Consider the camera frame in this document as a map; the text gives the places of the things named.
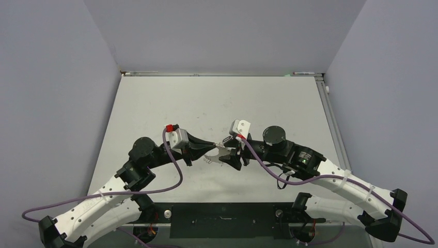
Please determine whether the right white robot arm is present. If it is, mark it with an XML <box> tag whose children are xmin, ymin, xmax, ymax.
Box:
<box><xmin>219</xmin><ymin>126</ymin><xmax>408</xmax><ymax>242</ymax></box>

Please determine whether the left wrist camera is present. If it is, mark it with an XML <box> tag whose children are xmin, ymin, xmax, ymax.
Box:
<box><xmin>165</xmin><ymin>125</ymin><xmax>189</xmax><ymax>150</ymax></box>

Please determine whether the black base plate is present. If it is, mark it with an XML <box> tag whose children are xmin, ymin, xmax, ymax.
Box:
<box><xmin>133</xmin><ymin>203</ymin><xmax>325</xmax><ymax>242</ymax></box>

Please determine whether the aluminium frame rail back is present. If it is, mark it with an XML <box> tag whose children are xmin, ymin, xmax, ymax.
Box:
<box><xmin>121</xmin><ymin>71</ymin><xmax>324</xmax><ymax>78</ymax></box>

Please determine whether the aluminium frame rail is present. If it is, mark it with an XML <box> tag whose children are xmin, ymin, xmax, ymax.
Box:
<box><xmin>121</xmin><ymin>71</ymin><xmax>324</xmax><ymax>78</ymax></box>
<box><xmin>73</xmin><ymin>201</ymin><xmax>380</xmax><ymax>227</ymax></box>
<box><xmin>315</xmin><ymin>74</ymin><xmax>353</xmax><ymax>171</ymax></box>

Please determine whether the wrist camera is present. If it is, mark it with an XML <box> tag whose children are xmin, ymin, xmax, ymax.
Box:
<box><xmin>229</xmin><ymin>119</ymin><xmax>251</xmax><ymax>138</ymax></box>
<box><xmin>165</xmin><ymin>125</ymin><xmax>189</xmax><ymax>150</ymax></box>

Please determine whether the large silver keyring with keys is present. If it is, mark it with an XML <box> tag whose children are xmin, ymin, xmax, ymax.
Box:
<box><xmin>203</xmin><ymin>143</ymin><xmax>231</xmax><ymax>165</ymax></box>

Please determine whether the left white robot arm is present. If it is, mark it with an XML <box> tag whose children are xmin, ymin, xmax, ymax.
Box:
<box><xmin>38</xmin><ymin>129</ymin><xmax>216</xmax><ymax>247</ymax></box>

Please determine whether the aluminium frame rail front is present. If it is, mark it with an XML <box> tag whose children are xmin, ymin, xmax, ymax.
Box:
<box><xmin>73</xmin><ymin>201</ymin><xmax>380</xmax><ymax>227</ymax></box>

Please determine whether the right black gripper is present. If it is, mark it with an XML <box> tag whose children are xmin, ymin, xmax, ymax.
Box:
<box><xmin>219</xmin><ymin>133</ymin><xmax>284</xmax><ymax>168</ymax></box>

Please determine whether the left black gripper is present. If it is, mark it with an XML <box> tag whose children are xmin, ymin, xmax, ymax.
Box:
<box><xmin>147</xmin><ymin>131</ymin><xmax>216</xmax><ymax>169</ymax></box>

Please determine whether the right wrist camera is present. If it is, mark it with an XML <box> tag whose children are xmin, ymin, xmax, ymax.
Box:
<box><xmin>229</xmin><ymin>119</ymin><xmax>251</xmax><ymax>138</ymax></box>

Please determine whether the aluminium frame rail right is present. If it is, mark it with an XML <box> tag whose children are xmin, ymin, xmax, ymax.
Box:
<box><xmin>315</xmin><ymin>74</ymin><xmax>353</xmax><ymax>171</ymax></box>

